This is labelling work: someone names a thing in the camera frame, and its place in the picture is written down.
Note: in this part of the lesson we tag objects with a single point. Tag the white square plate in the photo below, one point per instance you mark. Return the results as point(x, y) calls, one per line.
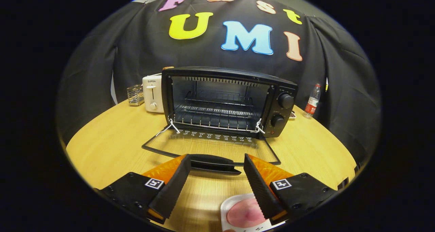
point(231, 203)

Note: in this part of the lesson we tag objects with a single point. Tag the clear plastic water bottle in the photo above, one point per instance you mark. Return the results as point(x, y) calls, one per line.
point(311, 104)

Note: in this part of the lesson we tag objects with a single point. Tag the pink ham slice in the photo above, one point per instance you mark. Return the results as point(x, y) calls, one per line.
point(244, 213)

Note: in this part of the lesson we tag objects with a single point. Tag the white pop-up toaster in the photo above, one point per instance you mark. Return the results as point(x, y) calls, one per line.
point(153, 89)

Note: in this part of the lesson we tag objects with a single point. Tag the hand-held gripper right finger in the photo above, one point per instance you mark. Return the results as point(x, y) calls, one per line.
point(260, 191)

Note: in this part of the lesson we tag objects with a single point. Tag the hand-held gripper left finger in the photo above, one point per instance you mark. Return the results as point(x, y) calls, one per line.
point(171, 191)

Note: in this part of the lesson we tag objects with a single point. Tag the black backdrop cloth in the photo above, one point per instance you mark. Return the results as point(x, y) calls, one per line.
point(340, 89)

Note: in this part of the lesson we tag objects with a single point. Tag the black toaster oven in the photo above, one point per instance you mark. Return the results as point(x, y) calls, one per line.
point(217, 71)

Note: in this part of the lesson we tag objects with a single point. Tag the white divided bean dish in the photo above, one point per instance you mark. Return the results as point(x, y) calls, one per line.
point(292, 115)

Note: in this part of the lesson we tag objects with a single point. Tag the brown bread slice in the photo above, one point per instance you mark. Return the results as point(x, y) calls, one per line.
point(167, 68)

